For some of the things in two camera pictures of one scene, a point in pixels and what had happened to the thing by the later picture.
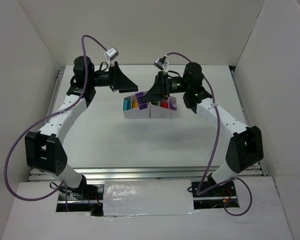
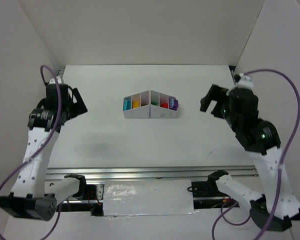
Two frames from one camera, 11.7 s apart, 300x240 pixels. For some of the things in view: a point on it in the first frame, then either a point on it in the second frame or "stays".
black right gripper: (165, 84) -> (219, 100)
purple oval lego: (142, 105) -> (173, 103)
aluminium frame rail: (145, 174) stays
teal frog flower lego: (127, 103) stays
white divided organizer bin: (166, 108) stays
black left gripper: (115, 77) -> (73, 104)
